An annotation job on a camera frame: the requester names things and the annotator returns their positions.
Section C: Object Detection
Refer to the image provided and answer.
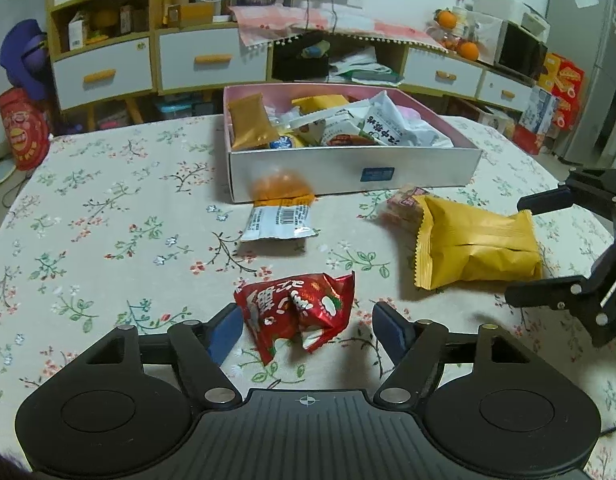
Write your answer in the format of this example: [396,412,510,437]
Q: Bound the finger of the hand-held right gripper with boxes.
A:
[504,230,616,348]
[517,167,616,231]

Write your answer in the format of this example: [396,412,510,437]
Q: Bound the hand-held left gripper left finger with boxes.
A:
[85,302,246,406]

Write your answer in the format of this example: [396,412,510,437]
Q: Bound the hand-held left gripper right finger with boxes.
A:
[372,301,531,406]

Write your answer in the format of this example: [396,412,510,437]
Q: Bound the pink cardboard box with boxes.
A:
[223,82,481,204]

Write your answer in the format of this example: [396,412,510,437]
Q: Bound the golden brown snack packet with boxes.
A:
[227,94,279,151]

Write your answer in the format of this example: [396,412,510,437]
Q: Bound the large yellow snack packet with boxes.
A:
[413,195,544,291]

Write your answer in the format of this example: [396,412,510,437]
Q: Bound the blue white carton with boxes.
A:
[518,85,559,133]

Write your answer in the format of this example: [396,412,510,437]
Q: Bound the orange yellow cartons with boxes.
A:
[538,52,586,131]

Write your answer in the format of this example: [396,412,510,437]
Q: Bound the orange and white snack packet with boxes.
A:
[239,170,319,242]

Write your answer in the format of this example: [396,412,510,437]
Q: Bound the brown pink snack packet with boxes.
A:
[385,185,431,226]

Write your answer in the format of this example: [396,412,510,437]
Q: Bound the grey refrigerator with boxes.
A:
[543,0,616,166]

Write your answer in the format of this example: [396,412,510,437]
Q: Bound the white microwave oven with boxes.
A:
[493,20,549,81]

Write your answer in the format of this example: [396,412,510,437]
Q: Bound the white snack packet black print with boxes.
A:
[360,91,453,148]

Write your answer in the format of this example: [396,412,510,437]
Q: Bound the low wooden sideboard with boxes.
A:
[268,35,536,111]

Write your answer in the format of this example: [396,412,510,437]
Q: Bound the yellow snack packet blue logo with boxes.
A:
[270,130,309,150]

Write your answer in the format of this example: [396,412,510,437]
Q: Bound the white snack packet red label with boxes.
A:
[320,112,379,147]

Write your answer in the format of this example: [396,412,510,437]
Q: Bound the white box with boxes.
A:
[473,0,524,17]

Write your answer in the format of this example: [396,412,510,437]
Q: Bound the clear white snack packet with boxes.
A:
[268,107,333,131]

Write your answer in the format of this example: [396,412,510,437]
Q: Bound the white green plastic bags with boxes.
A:
[330,57,403,86]

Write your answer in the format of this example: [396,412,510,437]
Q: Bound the clear storage bin blue lid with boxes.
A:
[155,99,195,122]

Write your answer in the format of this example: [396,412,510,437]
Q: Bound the plain yellow snack packet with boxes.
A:
[293,94,351,113]

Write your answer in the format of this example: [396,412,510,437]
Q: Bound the white round base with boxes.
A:
[0,157,18,192]

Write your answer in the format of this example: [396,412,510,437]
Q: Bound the black bag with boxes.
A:
[272,42,331,81]

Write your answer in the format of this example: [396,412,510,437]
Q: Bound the wooden cabinet white drawer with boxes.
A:
[152,0,271,96]

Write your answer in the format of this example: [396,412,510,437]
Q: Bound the red printed bag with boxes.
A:
[0,87,51,171]

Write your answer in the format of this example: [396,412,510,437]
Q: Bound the tall wooden shelf cabinet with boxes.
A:
[45,0,156,126]

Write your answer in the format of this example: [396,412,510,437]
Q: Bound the pink patterned cloth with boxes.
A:
[230,4,446,52]

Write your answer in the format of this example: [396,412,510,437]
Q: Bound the yellow cardboard box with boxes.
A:
[180,2,216,26]

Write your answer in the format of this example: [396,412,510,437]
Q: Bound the purple plush toy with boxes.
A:
[0,19,53,103]

